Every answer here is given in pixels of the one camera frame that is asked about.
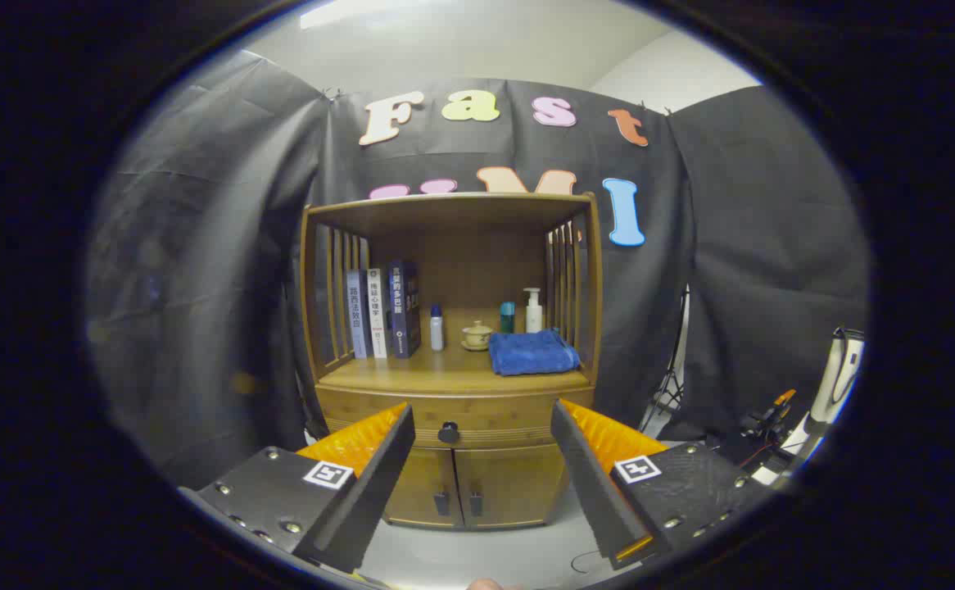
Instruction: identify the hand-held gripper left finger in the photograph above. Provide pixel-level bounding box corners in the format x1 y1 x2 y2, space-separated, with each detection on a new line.
179 402 417 574

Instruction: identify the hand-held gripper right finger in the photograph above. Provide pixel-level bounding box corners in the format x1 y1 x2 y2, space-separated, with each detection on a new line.
550 398 777 572

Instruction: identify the wooden drawer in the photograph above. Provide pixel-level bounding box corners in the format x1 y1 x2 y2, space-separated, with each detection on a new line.
316 385 595 450

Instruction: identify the wooden cabinet door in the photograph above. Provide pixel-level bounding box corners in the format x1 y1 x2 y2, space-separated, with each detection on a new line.
453 442 570 529
383 447 464 529

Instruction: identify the wooden countertop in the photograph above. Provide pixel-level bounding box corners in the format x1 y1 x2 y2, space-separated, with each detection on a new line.
318 307 593 398

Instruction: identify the wooden cabinet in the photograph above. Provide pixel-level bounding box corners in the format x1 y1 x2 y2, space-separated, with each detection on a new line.
299 193 604 531

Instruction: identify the black tripod stand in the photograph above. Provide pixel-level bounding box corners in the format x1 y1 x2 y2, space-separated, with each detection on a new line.
640 287 691 435

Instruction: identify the blue towel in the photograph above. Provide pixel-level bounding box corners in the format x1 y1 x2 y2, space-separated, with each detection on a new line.
488 329 582 377

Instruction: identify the light blue book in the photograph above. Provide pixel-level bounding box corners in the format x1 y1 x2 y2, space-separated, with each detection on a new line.
346 270 372 360

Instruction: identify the white book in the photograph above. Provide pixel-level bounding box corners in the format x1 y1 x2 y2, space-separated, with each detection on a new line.
365 267 390 359

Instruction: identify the dark blue book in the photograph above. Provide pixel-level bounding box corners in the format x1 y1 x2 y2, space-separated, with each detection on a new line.
386 261 423 359

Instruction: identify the black and orange tool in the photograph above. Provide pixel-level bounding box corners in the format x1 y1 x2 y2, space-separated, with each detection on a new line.
740 389 798 443

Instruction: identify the white bag with black straps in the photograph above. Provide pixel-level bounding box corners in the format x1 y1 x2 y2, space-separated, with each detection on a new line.
805 326 866 431

